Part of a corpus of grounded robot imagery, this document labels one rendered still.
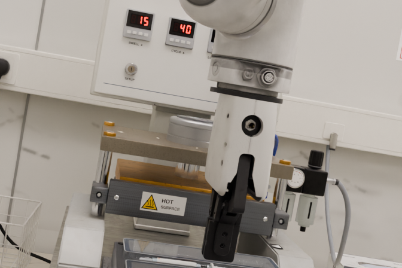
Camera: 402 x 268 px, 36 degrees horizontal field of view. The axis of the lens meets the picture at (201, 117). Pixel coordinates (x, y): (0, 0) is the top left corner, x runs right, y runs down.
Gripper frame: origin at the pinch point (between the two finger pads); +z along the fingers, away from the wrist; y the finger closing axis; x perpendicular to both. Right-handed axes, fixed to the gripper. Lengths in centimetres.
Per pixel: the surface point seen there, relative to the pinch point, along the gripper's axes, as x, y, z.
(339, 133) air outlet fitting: -43, 79, -10
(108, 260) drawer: 10.2, 12.8, 7.5
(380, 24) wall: -50, 84, -38
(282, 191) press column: -12.7, 21.9, -2.6
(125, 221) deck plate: 6, 50, 12
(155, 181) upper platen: 5.2, 21.9, -1.3
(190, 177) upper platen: -0.6, 28.5, -1.5
